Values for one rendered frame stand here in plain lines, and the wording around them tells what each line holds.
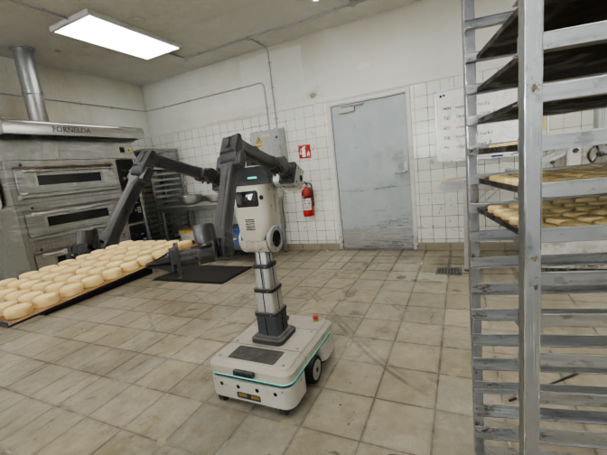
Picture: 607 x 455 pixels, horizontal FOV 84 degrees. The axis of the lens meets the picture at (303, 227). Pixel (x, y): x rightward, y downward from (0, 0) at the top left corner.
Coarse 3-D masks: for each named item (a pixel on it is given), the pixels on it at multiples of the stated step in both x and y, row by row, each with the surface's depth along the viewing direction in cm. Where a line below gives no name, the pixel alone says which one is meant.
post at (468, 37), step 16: (464, 0) 97; (464, 16) 98; (464, 32) 98; (464, 48) 99; (464, 64) 100; (464, 80) 102; (464, 96) 103; (464, 112) 104; (464, 128) 106; (480, 256) 110; (480, 272) 110; (480, 304) 112; (480, 320) 113; (480, 352) 116; (480, 400) 119; (480, 416) 120; (480, 448) 122
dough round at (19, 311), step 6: (12, 306) 75; (18, 306) 75; (24, 306) 74; (30, 306) 75; (6, 312) 72; (12, 312) 72; (18, 312) 73; (24, 312) 74; (30, 312) 75; (6, 318) 72; (12, 318) 72; (18, 318) 73
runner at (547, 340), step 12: (480, 336) 114; (492, 336) 113; (504, 336) 112; (516, 336) 111; (540, 336) 110; (552, 336) 109; (564, 336) 108; (576, 336) 107; (588, 336) 106; (600, 336) 105
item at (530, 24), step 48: (528, 0) 57; (528, 48) 58; (528, 96) 60; (528, 144) 61; (528, 192) 63; (528, 240) 64; (528, 288) 66; (528, 336) 68; (528, 384) 70; (528, 432) 72
